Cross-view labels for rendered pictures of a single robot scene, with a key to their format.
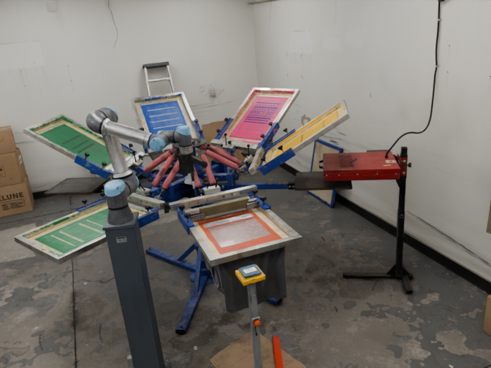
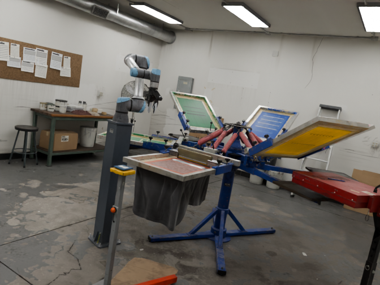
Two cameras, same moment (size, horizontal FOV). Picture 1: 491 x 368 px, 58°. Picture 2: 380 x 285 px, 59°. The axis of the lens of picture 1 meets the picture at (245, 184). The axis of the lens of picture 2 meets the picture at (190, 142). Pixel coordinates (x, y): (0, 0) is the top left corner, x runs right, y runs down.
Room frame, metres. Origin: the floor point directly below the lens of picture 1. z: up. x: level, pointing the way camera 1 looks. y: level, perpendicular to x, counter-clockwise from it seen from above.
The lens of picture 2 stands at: (0.95, -2.07, 1.57)
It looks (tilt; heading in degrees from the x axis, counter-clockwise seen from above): 8 degrees down; 50
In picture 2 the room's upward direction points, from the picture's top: 10 degrees clockwise
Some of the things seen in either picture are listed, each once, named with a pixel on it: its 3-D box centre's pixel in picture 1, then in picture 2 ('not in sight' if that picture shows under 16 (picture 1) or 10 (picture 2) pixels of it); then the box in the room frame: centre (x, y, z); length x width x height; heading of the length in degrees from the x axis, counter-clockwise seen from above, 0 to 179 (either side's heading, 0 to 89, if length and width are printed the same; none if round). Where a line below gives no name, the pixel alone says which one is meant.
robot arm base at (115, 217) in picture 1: (119, 212); (121, 116); (2.40, 0.75, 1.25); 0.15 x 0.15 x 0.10
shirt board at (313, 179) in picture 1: (270, 185); (271, 178); (3.54, -0.21, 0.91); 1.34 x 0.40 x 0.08; 80
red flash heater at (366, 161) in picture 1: (361, 165); (343, 189); (3.40, -0.95, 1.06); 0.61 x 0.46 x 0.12; 80
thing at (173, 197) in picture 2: (254, 277); (155, 196); (2.39, -0.01, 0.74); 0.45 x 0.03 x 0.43; 110
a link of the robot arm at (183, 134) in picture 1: (183, 136); (155, 75); (2.44, 0.32, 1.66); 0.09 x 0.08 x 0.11; 77
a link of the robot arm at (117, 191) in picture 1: (116, 193); (123, 104); (2.41, 0.75, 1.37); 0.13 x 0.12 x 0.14; 167
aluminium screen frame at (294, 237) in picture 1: (234, 225); (180, 163); (2.66, 0.09, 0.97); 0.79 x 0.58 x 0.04; 20
